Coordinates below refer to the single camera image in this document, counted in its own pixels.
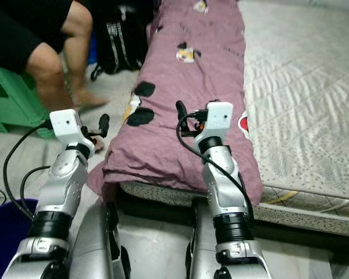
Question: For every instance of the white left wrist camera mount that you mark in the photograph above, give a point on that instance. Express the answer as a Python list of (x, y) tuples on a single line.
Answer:
[(68, 125)]

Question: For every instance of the silver right robot leg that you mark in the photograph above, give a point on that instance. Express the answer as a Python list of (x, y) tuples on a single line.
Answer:
[(203, 244)]

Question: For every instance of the purple cartoon print blanket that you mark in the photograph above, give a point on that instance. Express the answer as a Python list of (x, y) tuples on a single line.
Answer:
[(174, 81)]

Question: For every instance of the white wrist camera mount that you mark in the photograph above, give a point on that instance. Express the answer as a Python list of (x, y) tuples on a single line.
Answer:
[(68, 125), (218, 116)]

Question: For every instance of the grey quilted mattress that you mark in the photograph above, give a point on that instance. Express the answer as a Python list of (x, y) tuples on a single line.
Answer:
[(308, 87)]

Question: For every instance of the green plastic stool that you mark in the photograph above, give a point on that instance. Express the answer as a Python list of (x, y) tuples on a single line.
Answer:
[(11, 99)]

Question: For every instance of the silver robot leg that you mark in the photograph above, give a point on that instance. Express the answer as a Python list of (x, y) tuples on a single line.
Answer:
[(203, 244), (102, 244)]

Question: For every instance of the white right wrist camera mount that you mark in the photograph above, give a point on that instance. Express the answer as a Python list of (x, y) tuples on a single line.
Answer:
[(218, 116)]

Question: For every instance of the silver left robot leg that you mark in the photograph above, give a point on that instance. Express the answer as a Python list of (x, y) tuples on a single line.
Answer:
[(102, 244)]

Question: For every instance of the person in black clothes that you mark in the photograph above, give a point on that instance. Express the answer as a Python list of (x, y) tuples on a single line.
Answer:
[(17, 29)]

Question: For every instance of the purple plastic bucket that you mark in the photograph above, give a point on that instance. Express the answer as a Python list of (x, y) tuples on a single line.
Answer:
[(9, 238)]

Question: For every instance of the black backpack with white lettering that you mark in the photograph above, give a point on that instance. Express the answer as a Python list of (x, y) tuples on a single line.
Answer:
[(122, 40)]

